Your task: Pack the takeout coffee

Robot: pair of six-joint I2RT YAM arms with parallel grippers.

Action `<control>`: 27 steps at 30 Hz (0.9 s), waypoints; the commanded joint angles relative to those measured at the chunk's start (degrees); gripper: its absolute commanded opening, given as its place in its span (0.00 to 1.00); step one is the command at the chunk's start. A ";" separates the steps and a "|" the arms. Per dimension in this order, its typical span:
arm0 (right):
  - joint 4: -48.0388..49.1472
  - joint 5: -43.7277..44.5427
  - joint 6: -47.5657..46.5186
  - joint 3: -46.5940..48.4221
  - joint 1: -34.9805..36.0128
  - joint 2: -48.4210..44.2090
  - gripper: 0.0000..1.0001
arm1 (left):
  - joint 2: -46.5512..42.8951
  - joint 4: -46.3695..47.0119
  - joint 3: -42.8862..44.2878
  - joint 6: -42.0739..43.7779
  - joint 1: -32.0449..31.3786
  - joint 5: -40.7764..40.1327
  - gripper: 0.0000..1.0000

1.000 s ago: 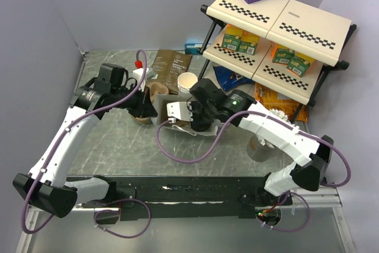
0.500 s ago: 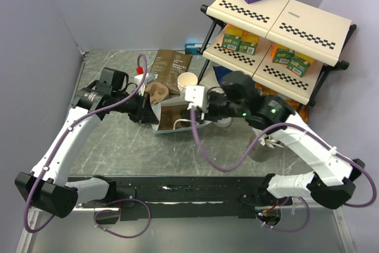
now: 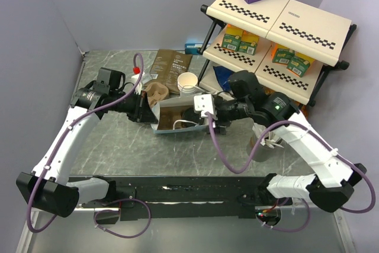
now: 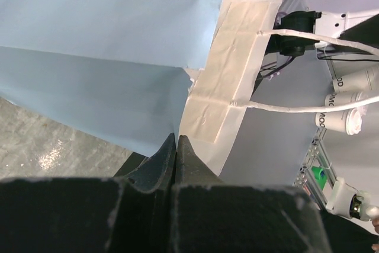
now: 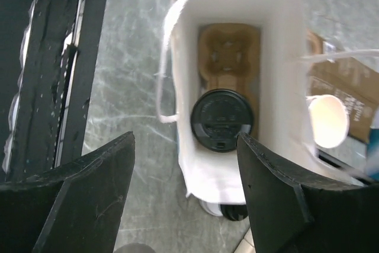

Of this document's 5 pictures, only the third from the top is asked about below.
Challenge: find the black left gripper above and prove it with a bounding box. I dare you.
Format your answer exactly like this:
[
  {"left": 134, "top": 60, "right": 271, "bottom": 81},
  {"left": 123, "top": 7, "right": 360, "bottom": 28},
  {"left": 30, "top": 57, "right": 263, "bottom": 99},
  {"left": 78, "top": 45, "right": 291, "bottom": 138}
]
[{"left": 110, "top": 89, "right": 158, "bottom": 124}]

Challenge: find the light blue paper bag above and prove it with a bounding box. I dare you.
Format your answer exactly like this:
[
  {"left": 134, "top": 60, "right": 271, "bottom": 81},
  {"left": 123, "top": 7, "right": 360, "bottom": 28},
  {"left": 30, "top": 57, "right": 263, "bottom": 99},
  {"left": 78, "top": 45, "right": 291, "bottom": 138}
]
[{"left": 151, "top": 88, "right": 209, "bottom": 134}]

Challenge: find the white paper cup stack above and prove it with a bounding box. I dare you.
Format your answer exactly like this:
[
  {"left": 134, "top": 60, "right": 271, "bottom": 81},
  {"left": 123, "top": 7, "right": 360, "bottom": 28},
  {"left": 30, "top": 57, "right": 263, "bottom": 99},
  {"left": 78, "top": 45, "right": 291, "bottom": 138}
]
[{"left": 177, "top": 72, "right": 198, "bottom": 96}]

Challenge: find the separated brown cup carrier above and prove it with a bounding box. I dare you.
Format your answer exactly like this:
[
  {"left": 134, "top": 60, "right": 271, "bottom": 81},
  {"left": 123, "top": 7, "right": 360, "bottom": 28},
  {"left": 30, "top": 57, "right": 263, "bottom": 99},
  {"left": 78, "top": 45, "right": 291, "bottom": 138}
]
[{"left": 157, "top": 107, "right": 185, "bottom": 130}]

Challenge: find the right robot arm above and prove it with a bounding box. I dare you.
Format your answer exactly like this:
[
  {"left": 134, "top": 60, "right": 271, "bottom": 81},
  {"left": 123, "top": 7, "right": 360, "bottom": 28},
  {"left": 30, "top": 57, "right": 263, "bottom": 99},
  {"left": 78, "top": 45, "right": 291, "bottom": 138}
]
[{"left": 215, "top": 71, "right": 367, "bottom": 213}]

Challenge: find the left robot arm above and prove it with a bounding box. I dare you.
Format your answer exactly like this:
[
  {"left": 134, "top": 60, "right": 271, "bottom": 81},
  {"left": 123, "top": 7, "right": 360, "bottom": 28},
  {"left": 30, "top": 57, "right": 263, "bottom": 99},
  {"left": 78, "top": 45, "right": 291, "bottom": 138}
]
[{"left": 16, "top": 68, "right": 157, "bottom": 217}]

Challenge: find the brown coffee bean bag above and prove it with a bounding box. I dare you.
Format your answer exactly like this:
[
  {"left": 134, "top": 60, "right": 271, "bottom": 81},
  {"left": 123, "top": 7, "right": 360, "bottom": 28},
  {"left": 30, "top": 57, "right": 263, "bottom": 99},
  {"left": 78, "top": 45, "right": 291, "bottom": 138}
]
[{"left": 150, "top": 49, "right": 192, "bottom": 94}]

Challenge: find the brown pulp cup carrier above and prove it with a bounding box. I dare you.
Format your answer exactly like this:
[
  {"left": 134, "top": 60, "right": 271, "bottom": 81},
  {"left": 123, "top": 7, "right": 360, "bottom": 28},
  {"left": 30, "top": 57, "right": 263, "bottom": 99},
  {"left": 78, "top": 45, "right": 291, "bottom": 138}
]
[{"left": 145, "top": 82, "right": 169, "bottom": 107}]

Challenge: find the blue chip bag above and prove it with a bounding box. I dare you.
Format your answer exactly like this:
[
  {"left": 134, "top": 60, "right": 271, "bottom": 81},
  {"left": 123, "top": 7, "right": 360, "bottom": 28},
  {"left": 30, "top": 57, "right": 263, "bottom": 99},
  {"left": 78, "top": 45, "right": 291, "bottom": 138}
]
[{"left": 213, "top": 66, "right": 234, "bottom": 91}]

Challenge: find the grey cup of stirrers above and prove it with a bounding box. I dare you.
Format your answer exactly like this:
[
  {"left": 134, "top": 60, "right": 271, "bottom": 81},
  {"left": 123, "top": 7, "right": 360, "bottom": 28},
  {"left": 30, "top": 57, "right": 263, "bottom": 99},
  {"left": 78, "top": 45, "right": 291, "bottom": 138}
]
[{"left": 246, "top": 124, "right": 284, "bottom": 162}]

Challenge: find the green juice carton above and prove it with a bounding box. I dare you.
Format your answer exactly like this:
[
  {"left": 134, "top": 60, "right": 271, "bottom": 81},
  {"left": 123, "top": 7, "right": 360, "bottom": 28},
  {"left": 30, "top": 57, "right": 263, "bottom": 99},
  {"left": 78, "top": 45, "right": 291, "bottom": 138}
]
[
  {"left": 272, "top": 48, "right": 295, "bottom": 65},
  {"left": 221, "top": 34, "right": 241, "bottom": 52},
  {"left": 238, "top": 41, "right": 258, "bottom": 56},
  {"left": 287, "top": 56, "right": 311, "bottom": 78}
]

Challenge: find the orange snack bag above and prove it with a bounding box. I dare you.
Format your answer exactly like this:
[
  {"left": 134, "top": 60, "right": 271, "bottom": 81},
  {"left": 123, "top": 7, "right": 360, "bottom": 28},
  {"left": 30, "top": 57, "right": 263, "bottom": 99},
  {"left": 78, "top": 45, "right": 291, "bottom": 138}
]
[{"left": 264, "top": 87, "right": 309, "bottom": 120}]

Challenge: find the cream checkered shelf rack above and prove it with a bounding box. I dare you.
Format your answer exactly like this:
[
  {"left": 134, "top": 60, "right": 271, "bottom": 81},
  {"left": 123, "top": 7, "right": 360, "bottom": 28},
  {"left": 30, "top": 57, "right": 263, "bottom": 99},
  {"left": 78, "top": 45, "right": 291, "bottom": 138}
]
[{"left": 199, "top": 0, "right": 356, "bottom": 106}]

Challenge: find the blue R&O box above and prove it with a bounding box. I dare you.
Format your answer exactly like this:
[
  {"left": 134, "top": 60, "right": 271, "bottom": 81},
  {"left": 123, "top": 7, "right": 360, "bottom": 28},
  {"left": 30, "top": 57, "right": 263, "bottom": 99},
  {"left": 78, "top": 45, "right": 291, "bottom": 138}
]
[{"left": 184, "top": 41, "right": 203, "bottom": 55}]

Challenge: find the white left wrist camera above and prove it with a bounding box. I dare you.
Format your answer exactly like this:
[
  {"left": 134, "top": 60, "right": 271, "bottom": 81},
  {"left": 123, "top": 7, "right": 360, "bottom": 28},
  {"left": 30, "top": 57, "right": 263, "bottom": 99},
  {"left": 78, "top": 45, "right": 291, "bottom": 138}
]
[{"left": 131, "top": 67, "right": 152, "bottom": 94}]

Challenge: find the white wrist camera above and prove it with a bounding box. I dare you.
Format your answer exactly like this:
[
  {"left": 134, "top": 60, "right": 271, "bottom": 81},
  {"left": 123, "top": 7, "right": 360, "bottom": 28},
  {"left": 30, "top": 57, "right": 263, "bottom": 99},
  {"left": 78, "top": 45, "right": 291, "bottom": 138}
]
[
  {"left": 193, "top": 94, "right": 216, "bottom": 119},
  {"left": 131, "top": 67, "right": 152, "bottom": 94}
]

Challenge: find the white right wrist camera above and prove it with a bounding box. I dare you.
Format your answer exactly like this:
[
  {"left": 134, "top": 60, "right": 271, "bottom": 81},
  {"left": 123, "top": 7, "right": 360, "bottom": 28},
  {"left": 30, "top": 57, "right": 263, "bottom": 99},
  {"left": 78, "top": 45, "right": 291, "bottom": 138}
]
[{"left": 193, "top": 94, "right": 216, "bottom": 119}]

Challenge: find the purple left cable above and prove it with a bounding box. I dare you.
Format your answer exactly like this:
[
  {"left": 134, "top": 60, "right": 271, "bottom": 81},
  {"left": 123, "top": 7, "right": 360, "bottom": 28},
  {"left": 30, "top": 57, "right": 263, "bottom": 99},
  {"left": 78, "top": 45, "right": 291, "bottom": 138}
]
[{"left": 25, "top": 53, "right": 152, "bottom": 238}]

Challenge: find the purple cable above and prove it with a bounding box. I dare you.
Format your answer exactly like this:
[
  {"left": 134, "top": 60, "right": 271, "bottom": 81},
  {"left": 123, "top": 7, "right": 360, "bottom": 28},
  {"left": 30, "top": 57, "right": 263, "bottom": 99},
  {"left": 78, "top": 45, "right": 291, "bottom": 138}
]
[
  {"left": 208, "top": 112, "right": 377, "bottom": 233},
  {"left": 25, "top": 53, "right": 152, "bottom": 238}
]

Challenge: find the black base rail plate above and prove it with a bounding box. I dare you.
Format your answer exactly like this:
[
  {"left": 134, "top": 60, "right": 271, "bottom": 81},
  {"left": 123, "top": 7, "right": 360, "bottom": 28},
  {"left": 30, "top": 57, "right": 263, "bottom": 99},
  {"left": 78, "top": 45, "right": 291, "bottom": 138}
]
[{"left": 81, "top": 176, "right": 301, "bottom": 221}]

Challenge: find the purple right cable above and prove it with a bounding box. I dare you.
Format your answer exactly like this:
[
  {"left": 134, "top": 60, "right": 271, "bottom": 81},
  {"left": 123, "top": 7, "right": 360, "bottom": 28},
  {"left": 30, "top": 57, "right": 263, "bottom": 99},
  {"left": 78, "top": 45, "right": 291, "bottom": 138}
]
[{"left": 208, "top": 112, "right": 377, "bottom": 233}]

